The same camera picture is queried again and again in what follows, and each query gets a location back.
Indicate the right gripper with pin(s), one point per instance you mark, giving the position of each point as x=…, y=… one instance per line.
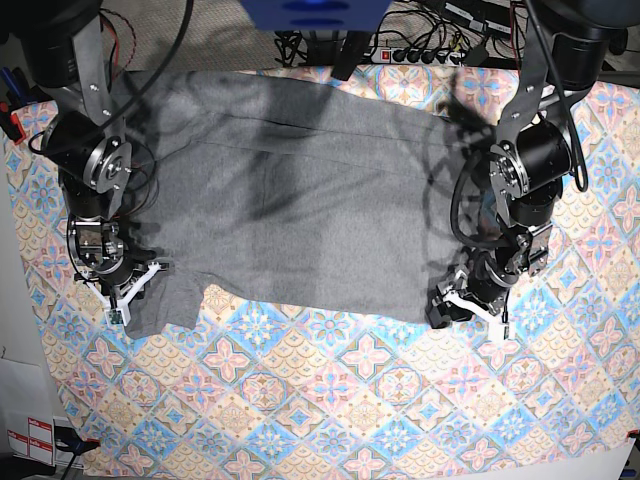
x=113, y=266

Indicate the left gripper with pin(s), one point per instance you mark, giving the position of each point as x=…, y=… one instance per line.
x=487, y=284

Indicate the grey T-shirt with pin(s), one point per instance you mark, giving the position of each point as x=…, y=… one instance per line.
x=297, y=193

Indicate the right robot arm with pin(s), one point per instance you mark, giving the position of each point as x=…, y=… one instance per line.
x=62, y=42

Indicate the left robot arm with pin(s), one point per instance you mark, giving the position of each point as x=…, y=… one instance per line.
x=526, y=156

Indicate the red clamp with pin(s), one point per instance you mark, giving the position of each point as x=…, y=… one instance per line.
x=11, y=125

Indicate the white box red labels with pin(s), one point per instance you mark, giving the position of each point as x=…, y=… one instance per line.
x=27, y=412

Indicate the colourful patterned tablecloth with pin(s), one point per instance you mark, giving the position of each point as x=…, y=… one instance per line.
x=265, y=391

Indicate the blue box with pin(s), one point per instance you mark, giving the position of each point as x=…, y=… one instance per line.
x=285, y=15

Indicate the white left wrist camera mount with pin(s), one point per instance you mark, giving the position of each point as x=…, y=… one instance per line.
x=499, y=326

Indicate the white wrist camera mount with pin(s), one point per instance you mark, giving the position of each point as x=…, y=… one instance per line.
x=499, y=326
x=116, y=300

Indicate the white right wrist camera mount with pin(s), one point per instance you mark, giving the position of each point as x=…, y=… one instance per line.
x=116, y=300

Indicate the white power strip red switch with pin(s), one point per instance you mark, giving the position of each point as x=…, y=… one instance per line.
x=416, y=56

